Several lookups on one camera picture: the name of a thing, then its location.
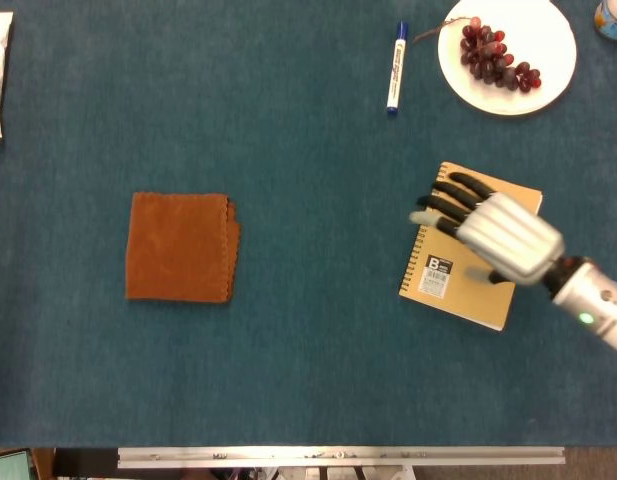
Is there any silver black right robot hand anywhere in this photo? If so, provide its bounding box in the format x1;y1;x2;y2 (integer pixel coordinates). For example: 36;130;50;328
408;171;565;288

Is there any blue felt table mat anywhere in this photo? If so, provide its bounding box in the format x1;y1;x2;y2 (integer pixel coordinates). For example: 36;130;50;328
0;0;617;447

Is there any red grape bunch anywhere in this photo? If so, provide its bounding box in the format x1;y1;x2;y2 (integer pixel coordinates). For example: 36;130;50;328
411;16;543;94

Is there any blue white marker pen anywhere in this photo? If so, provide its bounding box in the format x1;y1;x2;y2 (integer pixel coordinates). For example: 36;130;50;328
385;20;410;117

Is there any aluminium profile rail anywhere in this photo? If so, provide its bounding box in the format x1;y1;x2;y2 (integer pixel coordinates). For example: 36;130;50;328
116;446;566;470

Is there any tan spiral notebook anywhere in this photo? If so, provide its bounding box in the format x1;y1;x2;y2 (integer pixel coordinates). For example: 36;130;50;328
398;160;544;332

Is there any folded orange cloth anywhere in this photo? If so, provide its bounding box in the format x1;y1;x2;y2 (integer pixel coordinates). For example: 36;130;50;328
124;191;242;304

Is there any white round plate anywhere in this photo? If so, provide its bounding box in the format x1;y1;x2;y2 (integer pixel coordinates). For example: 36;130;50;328
436;0;578;117

